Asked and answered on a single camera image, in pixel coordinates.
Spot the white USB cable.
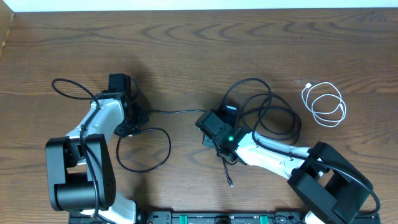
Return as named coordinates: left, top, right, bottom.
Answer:
left=300, top=81, right=347, bottom=128

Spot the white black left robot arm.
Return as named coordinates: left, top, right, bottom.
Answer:
left=45, top=87, right=142, bottom=223

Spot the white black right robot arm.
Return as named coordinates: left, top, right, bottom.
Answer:
left=202, top=125, right=376, bottom=223

